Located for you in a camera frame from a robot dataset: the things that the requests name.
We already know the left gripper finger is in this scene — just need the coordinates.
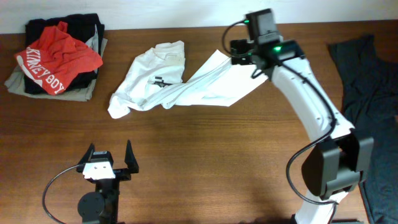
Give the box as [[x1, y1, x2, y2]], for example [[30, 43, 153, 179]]
[[124, 140, 139, 173], [78, 143, 95, 165]]

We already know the white t-shirt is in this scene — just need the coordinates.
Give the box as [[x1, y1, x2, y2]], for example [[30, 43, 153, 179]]
[[108, 40, 268, 119]]

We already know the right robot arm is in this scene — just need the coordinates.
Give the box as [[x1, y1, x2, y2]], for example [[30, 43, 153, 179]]
[[230, 39, 374, 223]]

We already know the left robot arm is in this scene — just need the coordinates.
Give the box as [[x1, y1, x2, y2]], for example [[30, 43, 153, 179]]
[[76, 141, 139, 224]]

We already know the red printed t-shirt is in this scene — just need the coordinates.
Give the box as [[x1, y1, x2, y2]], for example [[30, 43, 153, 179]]
[[14, 22, 103, 95]]

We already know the grey-green folded garment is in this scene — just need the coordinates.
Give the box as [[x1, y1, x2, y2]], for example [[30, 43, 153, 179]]
[[4, 37, 108, 103]]

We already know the black folded garment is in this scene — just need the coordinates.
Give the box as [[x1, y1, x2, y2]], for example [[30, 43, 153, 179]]
[[24, 13, 105, 95]]

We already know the dark teal garment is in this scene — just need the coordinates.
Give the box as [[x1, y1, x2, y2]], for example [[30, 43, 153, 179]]
[[328, 35, 397, 223]]

